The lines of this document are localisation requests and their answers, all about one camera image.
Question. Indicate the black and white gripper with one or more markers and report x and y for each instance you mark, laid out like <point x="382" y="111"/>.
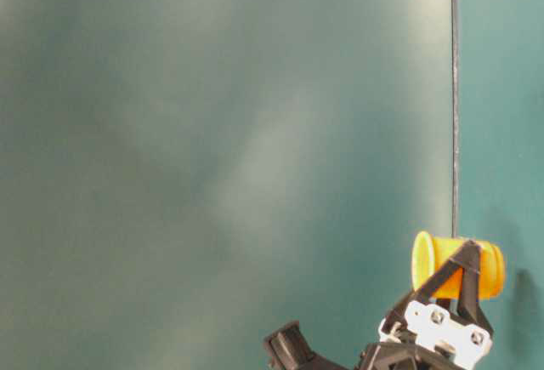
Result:
<point x="417" y="336"/>

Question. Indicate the yellow plastic cup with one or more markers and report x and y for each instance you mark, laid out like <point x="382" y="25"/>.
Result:
<point x="429" y="253"/>

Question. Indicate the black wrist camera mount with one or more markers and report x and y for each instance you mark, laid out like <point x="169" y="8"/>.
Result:
<point x="288" y="349"/>

